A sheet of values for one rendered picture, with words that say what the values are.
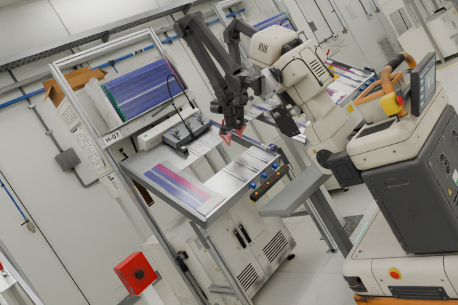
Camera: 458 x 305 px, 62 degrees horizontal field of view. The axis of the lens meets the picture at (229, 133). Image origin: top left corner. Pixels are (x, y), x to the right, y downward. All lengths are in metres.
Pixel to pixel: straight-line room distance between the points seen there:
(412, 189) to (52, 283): 3.00
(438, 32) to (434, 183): 4.92
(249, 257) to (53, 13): 3.08
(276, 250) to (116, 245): 1.73
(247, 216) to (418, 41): 4.56
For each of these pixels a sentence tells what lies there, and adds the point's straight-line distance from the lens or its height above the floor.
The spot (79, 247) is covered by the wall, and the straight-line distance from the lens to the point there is 3.77.
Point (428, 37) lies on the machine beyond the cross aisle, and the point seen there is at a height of 0.43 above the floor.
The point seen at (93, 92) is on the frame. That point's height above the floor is 1.64.
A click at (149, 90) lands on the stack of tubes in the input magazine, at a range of 2.54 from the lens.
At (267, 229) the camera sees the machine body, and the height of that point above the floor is 0.30.
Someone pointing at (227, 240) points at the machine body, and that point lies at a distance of 2.44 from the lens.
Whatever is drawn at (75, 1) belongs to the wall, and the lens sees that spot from 4.51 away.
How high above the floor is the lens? 1.21
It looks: 5 degrees down
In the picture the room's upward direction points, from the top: 31 degrees counter-clockwise
